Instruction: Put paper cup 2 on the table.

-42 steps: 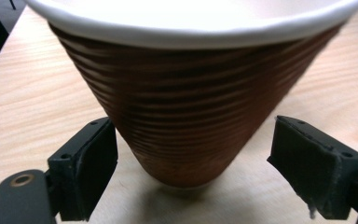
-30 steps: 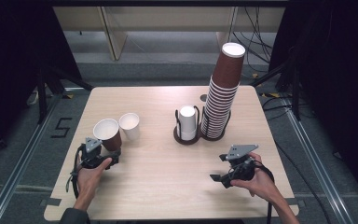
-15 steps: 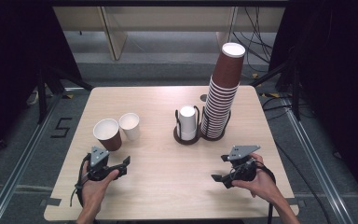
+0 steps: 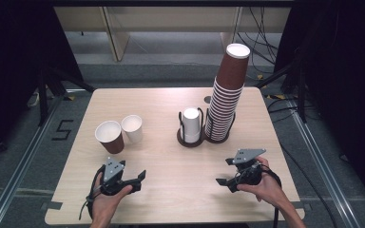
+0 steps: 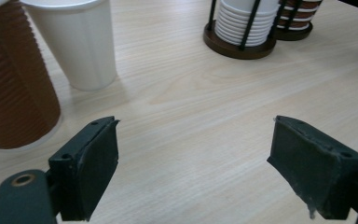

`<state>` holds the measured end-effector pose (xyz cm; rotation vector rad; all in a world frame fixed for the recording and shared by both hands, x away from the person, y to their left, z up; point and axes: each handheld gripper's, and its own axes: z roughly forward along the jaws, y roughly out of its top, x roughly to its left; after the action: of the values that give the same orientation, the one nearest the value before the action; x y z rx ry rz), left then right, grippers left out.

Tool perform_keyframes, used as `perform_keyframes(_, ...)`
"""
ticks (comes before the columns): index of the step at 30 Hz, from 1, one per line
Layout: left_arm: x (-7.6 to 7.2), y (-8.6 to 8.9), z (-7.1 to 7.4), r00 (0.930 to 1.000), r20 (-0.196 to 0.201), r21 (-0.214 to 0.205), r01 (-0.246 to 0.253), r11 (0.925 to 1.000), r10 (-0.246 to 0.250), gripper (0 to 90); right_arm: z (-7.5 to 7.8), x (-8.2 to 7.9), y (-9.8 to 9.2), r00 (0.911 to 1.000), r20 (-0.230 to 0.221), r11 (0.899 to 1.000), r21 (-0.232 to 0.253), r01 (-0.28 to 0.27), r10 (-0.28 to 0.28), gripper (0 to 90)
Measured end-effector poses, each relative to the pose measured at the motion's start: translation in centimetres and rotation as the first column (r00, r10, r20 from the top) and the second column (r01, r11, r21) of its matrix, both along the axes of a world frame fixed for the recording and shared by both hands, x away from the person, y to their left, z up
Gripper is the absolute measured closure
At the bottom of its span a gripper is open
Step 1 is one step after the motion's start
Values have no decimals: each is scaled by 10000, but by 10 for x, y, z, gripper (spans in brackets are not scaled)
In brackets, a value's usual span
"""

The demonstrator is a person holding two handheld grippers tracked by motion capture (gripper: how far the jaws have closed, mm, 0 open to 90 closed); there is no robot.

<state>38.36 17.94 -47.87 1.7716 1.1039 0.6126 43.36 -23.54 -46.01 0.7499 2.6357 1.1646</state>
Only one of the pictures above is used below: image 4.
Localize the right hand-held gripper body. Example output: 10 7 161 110
227 148 266 193

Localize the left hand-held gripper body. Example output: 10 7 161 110
98 156 143 197

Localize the brown ribbed paper cup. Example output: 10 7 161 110
94 120 125 155

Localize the small white paper cup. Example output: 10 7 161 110
121 114 144 144

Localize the dark brown double cup holder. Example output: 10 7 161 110
176 106 237 148

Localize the stack of brown paper cups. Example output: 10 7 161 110
204 43 252 143

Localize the stack of white cups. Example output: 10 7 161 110
182 107 202 144

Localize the person's left hand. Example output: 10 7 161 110
89 174 133 228

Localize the person's right hand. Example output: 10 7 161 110
237 156 284 208

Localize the grey tape piece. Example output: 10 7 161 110
293 200 312 212
41 200 64 211

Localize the black metal stand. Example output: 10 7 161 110
37 65 96 127
255 47 309 124

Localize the black curtain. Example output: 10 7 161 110
0 0 85 170
274 0 365 213

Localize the beige wooden cabinet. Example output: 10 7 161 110
53 6 291 63

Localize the left hand-held gripper black cable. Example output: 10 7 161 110
78 164 106 221

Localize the hand-held gripper black cable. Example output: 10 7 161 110
259 169 283 228
78 164 106 221

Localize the right hand-held gripper black cable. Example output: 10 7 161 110
259 169 283 228

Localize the black floor cable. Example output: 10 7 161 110
266 97 340 228

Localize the metal floor rail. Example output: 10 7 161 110
0 93 66 228
284 98 365 228

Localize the bundle of black cables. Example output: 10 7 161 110
237 6 280 67

